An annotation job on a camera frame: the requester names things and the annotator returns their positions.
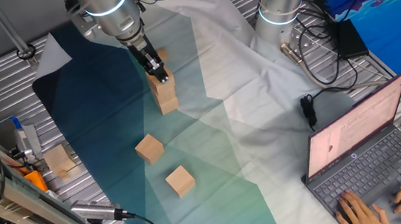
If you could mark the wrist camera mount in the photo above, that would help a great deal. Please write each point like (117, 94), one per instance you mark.
(85, 27)

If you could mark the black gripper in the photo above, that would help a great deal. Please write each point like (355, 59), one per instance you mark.
(144, 52)

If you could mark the blue green white cloth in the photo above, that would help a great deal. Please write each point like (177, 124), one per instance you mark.
(220, 87)

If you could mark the person's left hand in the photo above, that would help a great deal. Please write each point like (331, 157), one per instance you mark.
(360, 214)

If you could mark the grey metal pole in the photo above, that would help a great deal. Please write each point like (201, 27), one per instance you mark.
(9, 31)

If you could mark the grey laptop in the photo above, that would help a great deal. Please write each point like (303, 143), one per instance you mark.
(355, 125)

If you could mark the silver camera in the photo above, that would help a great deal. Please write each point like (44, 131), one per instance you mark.
(95, 210)

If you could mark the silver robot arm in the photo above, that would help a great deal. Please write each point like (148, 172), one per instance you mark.
(115, 12)

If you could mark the blue printed poster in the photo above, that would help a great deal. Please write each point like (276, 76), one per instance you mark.
(392, 21)

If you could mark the black power adapter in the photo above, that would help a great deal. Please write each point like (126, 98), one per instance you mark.
(351, 38)

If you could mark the aluminium frame bar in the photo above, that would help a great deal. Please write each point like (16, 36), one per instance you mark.
(19, 200)

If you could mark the small wooden cube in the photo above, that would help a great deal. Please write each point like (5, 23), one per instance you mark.
(163, 55)

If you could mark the orange box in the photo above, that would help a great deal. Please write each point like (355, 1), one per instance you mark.
(36, 180)

